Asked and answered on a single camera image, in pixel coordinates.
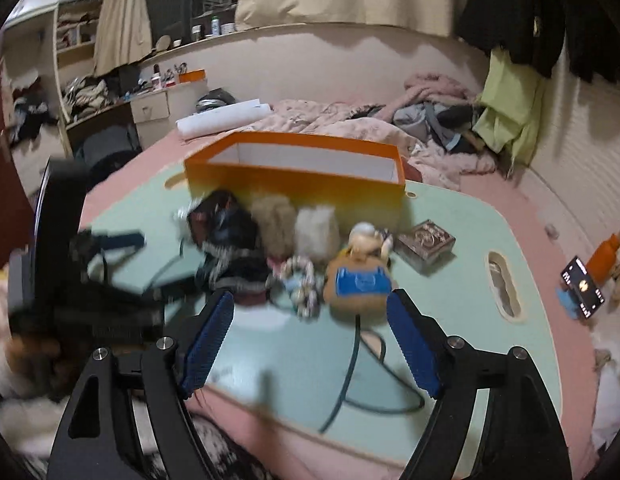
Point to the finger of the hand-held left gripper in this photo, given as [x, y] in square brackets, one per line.
[125, 310]
[117, 241]

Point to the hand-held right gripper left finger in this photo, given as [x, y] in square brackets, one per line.
[210, 340]

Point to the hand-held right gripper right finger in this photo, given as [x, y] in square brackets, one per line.
[414, 345]

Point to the brown plush toy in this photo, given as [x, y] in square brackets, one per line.
[357, 282]

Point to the brown card box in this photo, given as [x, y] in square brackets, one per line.
[424, 242]

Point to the orange cardboard box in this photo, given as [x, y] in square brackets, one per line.
[315, 185]

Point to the mint green board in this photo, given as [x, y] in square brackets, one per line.
[464, 340]

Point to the black white fuzzy item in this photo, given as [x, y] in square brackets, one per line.
[235, 272]

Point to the dark red wardrobe door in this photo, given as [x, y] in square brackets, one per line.
[5, 160]

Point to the black chair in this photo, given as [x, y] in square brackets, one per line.
[107, 150]

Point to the black white patterned cloth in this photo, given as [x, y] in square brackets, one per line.
[225, 450]

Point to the small cream toy figure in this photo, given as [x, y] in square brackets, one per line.
[365, 240]

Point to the clothes pile on desk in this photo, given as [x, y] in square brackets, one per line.
[90, 95]

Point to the beige plush toy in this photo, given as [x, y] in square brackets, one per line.
[274, 222]

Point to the white desk drawer unit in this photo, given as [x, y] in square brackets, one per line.
[150, 107]

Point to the white plush toy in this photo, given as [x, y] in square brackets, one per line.
[317, 230]

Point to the blue phone stand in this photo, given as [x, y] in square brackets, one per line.
[567, 302]

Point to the white paper roll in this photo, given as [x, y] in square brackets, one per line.
[220, 120]

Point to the white shelf unit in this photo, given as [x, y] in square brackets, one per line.
[75, 50]

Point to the black bag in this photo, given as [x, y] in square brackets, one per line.
[217, 99]

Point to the smartphone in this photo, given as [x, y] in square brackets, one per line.
[582, 285]

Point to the small orange box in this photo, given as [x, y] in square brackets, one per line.
[192, 76]

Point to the orange bottle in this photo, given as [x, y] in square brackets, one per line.
[604, 260]

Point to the pink floral quilt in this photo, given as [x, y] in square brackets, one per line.
[315, 115]

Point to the white bottle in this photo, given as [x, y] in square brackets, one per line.
[215, 26]

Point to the yellow-green cloth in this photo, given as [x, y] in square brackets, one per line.
[509, 105]

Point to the pink fuzzy blanket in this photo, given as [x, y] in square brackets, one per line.
[434, 87]

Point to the black hanging clothes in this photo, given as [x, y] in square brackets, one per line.
[514, 5]

